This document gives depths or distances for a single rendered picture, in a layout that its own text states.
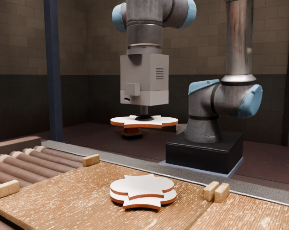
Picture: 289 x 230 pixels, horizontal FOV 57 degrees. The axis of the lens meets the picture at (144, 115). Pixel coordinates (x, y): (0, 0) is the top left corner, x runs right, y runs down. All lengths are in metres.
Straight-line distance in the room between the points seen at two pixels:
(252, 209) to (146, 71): 0.36
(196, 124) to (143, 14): 0.58
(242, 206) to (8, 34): 5.59
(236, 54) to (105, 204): 0.63
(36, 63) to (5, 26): 0.91
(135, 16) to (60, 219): 0.42
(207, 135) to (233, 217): 0.51
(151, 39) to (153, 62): 0.05
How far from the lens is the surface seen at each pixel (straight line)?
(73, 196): 0.66
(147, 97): 0.53
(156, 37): 0.56
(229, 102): 0.96
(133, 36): 0.56
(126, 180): 0.66
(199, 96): 1.01
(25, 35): 6.11
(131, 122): 0.54
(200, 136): 1.03
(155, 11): 0.56
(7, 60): 5.83
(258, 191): 0.77
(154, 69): 0.54
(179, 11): 0.64
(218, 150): 0.98
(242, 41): 0.95
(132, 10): 0.57
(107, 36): 6.80
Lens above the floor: 1.21
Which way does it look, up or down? 8 degrees down
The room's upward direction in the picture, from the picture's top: straight up
